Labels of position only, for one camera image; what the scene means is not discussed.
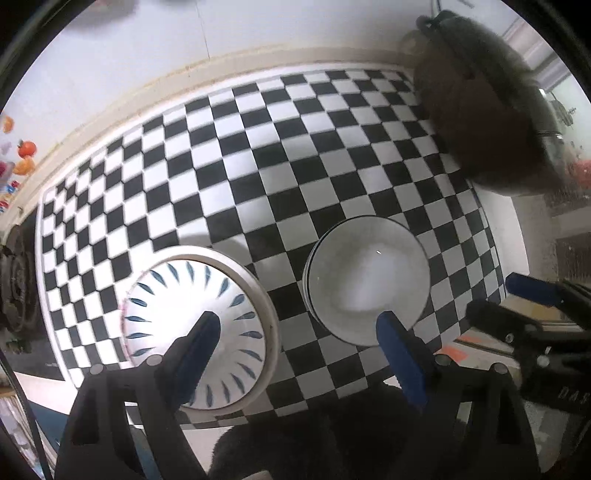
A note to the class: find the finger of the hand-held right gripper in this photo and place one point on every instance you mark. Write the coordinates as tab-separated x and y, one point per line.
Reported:
489	316
526	286

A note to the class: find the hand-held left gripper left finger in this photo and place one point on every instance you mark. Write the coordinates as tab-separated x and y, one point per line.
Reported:
203	350

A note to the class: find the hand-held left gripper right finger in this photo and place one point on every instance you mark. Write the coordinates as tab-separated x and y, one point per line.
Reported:
401	355

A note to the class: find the blue leaf pattern plate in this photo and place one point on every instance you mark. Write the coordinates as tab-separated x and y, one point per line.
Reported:
157	314

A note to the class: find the pink floral white plate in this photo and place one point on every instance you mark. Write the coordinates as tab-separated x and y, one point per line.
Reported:
272	341

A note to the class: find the dark grey cooking pot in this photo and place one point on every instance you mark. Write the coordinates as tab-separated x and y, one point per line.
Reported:
485	115

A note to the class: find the black white checkered mat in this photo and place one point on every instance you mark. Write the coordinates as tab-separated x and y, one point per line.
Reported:
231	161

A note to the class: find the black gas stove burner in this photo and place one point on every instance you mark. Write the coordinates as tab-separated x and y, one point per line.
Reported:
16	286

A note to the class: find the fruit print wall sticker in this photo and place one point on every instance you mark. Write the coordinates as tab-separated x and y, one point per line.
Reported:
27	148

